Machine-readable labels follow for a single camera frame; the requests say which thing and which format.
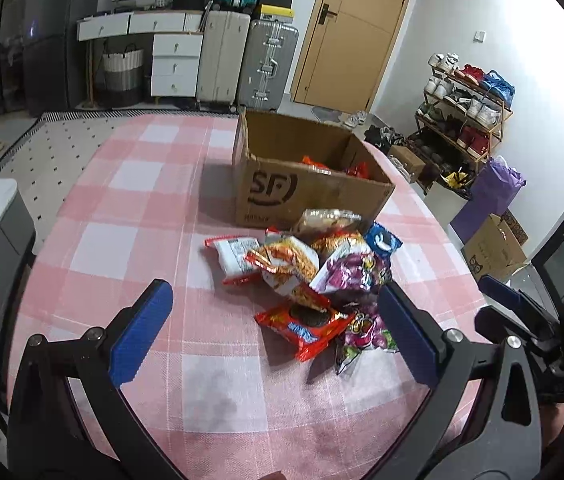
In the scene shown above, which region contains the purple gift bag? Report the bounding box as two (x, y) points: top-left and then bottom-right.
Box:
(449, 157), (526, 244)

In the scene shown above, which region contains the brown cardboard box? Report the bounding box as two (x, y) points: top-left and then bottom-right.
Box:
(232, 109), (396, 231)

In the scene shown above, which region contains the small cardboard carton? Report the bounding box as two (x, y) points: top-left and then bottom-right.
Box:
(389, 145), (428, 184)

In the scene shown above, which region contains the blue cookie packet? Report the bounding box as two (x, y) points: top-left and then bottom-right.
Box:
(364, 222), (403, 261)

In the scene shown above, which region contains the white dotted rug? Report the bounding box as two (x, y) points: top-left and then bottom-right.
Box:
(0, 110), (243, 243)

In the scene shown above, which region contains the purple snack packet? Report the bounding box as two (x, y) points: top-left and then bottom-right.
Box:
(334, 305), (399, 376)
(310, 249), (393, 295)

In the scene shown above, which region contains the pile of floor shoes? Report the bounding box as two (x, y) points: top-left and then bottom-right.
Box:
(337, 110), (409, 157)

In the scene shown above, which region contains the yellow black shoe box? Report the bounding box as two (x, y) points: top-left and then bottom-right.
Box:
(256, 4), (295, 22)

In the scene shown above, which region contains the wooden door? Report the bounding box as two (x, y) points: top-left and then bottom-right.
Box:
(289, 0), (421, 109)

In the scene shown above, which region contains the white orange noodle packet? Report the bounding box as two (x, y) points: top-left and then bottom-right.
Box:
(246, 239), (321, 306)

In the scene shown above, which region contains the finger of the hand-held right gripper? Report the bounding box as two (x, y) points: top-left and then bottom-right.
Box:
(479, 275), (560, 331)
(476, 305), (563, 356)

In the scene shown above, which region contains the white drawer desk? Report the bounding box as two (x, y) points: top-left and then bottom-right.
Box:
(78, 10), (204, 99)

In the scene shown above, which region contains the grey white laundry basket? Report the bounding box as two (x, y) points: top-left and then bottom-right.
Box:
(98, 44), (145, 107)

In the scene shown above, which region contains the grey door mat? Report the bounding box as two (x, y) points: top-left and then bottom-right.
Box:
(310, 105), (343, 126)

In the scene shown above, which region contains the printed cardboard carton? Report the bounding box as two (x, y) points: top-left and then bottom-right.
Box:
(462, 213), (531, 282)

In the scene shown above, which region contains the pink checked tablecloth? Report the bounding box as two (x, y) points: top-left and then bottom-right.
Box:
(6, 112), (493, 480)

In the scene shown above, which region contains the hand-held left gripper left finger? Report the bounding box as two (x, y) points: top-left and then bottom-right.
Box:
(6, 280), (187, 480)

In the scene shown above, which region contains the silver suitcase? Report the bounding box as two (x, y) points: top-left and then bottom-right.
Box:
(238, 19), (299, 113)

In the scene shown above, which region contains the dark refrigerator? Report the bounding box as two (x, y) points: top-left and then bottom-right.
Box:
(0, 0), (91, 121)

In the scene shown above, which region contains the white red-edged snack packet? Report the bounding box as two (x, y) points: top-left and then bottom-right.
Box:
(205, 235), (263, 287)

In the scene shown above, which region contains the wooden shoe rack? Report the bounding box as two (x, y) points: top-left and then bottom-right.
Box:
(414, 67), (513, 196)

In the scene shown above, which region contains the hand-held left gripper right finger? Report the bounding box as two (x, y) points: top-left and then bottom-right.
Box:
(372, 282), (544, 480)

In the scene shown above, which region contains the red cookie packet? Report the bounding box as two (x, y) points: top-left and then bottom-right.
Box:
(254, 299), (356, 362)

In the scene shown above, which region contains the clear biscuit packet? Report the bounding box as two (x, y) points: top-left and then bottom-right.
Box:
(296, 208), (363, 241)

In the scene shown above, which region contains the person's right forearm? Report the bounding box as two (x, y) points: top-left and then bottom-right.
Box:
(539, 402), (564, 456)

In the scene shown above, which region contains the cream suitcase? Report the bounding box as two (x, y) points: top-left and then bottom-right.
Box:
(197, 10), (251, 113)

